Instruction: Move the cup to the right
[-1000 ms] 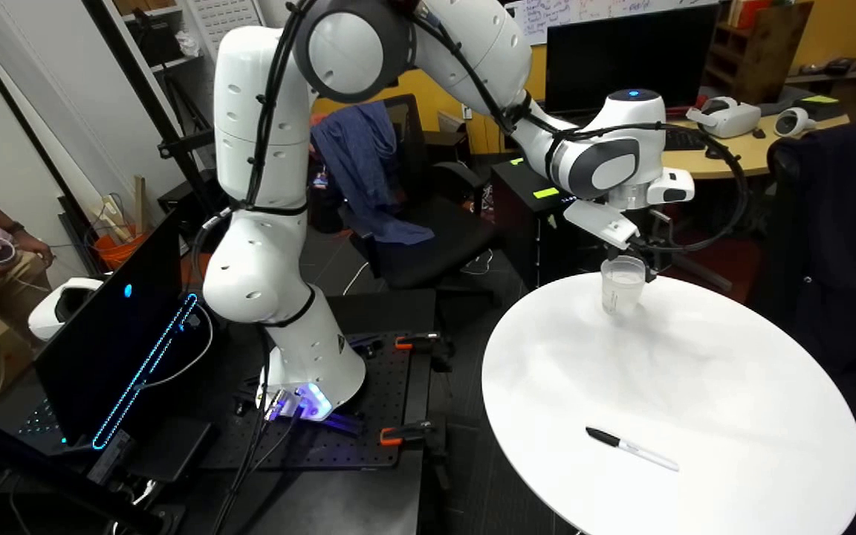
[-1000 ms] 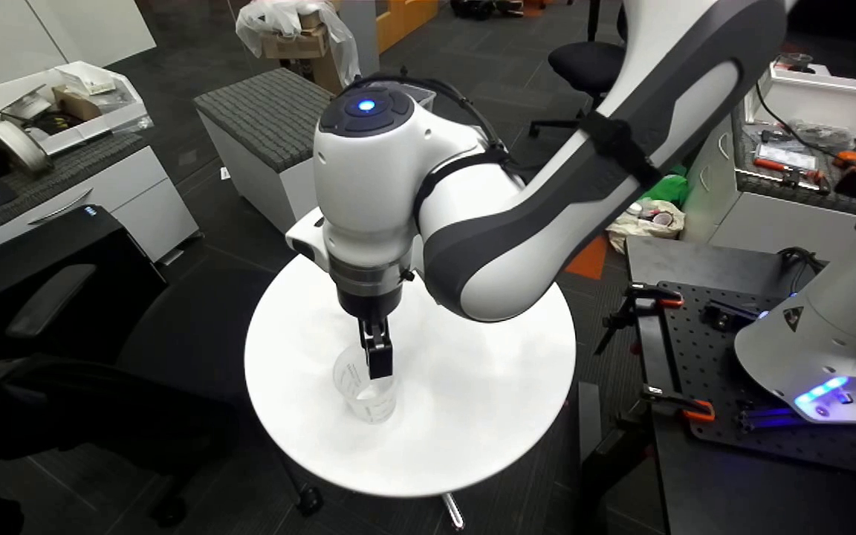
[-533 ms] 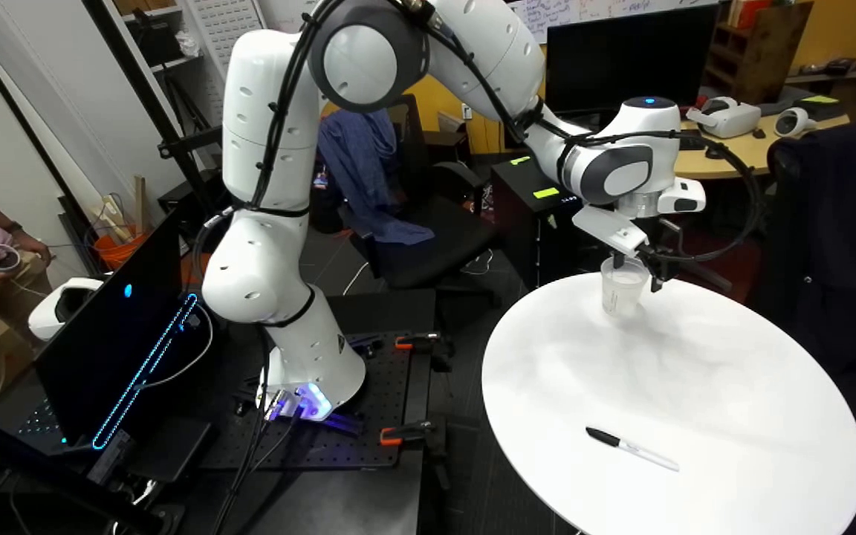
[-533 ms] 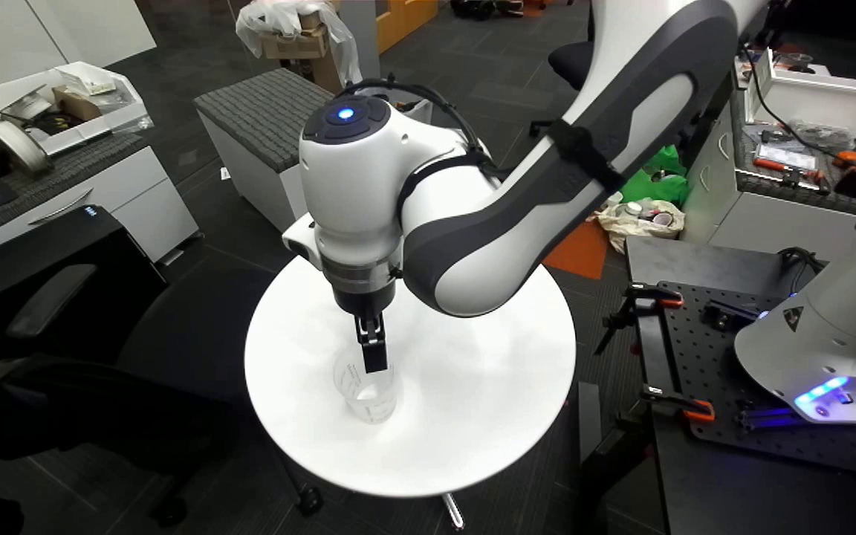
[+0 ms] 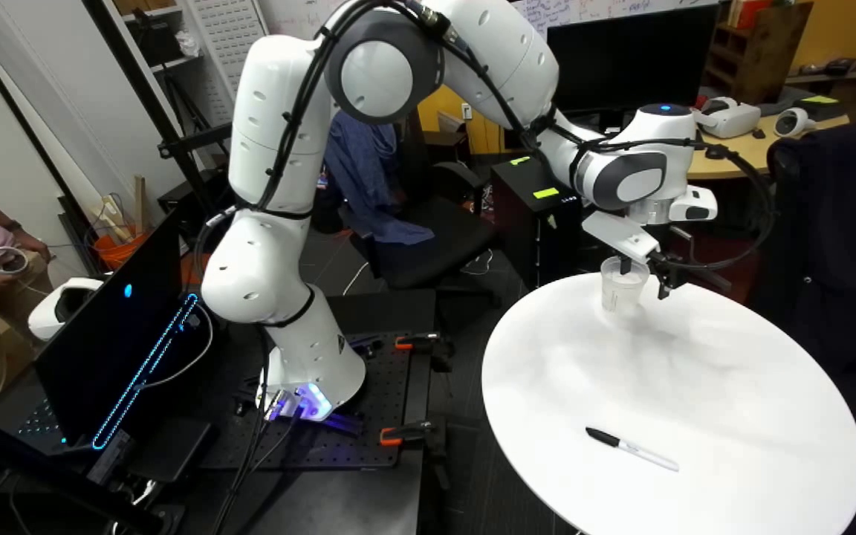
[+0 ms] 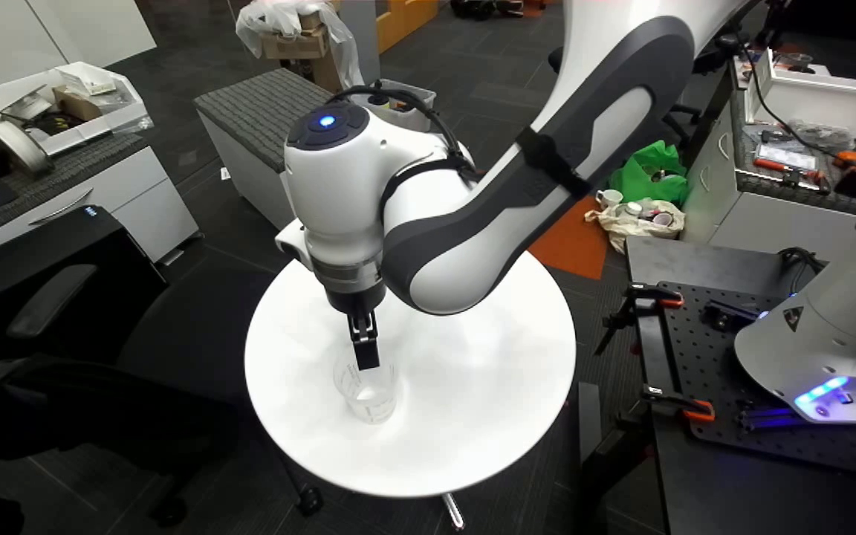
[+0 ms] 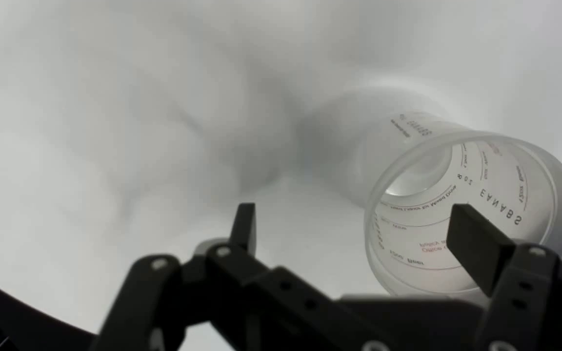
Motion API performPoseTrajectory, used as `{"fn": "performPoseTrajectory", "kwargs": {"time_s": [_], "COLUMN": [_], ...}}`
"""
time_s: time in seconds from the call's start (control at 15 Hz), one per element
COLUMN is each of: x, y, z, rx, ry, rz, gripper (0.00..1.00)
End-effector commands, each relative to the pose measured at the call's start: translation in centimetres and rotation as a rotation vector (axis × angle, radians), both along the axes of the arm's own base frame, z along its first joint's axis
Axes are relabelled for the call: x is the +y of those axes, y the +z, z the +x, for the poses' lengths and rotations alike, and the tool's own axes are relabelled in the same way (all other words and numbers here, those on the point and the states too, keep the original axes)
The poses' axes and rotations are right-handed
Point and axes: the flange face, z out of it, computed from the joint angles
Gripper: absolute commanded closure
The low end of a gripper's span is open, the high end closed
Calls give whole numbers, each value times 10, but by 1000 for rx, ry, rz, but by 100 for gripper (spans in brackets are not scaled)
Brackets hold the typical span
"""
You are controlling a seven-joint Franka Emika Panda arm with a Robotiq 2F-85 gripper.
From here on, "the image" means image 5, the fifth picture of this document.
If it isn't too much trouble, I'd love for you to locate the whiteboard with writing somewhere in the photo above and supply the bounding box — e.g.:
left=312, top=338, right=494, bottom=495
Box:
left=514, top=0, right=722, bottom=32

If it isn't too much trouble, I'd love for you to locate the white VR headset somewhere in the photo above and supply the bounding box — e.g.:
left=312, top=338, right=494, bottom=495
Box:
left=695, top=94, right=763, bottom=140
left=23, top=275, right=107, bottom=345

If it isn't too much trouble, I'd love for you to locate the black and white marker pen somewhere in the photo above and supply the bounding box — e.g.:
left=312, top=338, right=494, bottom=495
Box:
left=584, top=424, right=685, bottom=474

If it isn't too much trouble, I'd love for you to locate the black office chair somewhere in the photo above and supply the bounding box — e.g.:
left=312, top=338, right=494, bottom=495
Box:
left=343, top=107, right=502, bottom=290

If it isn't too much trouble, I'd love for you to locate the black computer monitor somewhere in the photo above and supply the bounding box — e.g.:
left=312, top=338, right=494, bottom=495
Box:
left=544, top=3, right=722, bottom=127

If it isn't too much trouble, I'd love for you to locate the white VR controller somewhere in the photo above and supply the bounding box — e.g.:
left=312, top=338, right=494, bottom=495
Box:
left=771, top=104, right=817, bottom=143

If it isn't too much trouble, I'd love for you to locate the dark fabric covered chair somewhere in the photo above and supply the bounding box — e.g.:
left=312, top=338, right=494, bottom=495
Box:
left=756, top=116, right=856, bottom=384

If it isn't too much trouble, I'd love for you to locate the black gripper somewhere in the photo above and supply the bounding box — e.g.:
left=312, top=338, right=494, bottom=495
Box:
left=600, top=228, right=695, bottom=302

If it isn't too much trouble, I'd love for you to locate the white pegboard panel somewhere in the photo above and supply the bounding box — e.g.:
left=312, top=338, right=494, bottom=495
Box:
left=182, top=0, right=273, bottom=75

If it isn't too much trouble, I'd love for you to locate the black diagonal stand bar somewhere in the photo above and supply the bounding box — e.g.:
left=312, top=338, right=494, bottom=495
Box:
left=0, top=400, right=157, bottom=535

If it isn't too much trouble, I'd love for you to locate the orange-tipped black clamp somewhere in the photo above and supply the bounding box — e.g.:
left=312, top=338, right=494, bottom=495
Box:
left=392, top=330, right=454, bottom=375
left=379, top=419, right=451, bottom=455

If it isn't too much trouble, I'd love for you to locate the blue jacket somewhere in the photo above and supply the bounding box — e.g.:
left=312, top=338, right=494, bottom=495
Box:
left=325, top=109, right=438, bottom=250

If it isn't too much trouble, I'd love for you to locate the black computer tower green label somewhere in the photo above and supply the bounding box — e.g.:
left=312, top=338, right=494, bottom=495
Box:
left=490, top=150, right=591, bottom=290

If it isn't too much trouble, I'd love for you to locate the orange box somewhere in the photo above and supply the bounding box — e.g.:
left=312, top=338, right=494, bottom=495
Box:
left=93, top=228, right=153, bottom=272

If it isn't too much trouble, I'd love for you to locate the black metal shelf rack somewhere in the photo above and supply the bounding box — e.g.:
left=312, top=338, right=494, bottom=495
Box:
left=81, top=0, right=252, bottom=202

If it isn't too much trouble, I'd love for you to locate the round wooden desk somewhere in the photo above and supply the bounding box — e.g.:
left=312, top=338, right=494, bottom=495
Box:
left=680, top=109, right=854, bottom=186

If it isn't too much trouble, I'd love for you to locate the clear plastic measuring cup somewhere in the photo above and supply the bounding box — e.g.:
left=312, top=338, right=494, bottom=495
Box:
left=600, top=254, right=652, bottom=321

